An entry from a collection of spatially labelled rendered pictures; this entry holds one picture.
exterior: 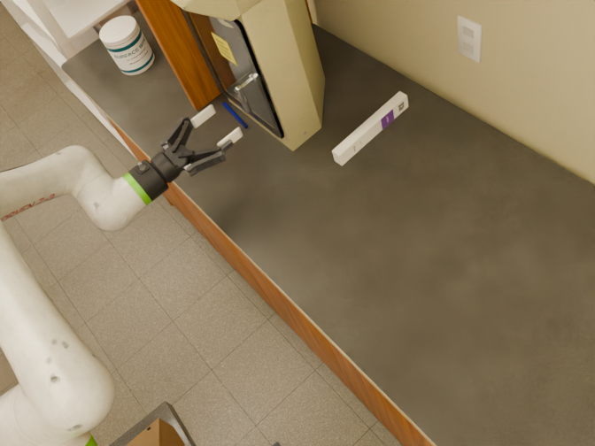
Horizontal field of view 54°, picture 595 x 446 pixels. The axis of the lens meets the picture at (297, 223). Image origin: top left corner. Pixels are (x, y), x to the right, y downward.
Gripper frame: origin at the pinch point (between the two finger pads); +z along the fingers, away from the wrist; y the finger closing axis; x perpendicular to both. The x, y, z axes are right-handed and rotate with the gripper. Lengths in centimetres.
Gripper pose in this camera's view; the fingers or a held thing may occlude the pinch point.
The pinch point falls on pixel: (221, 123)
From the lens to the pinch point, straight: 152.6
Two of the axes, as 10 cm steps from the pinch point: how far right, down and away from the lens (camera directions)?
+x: 2.0, 5.2, 8.3
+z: 7.4, -6.3, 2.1
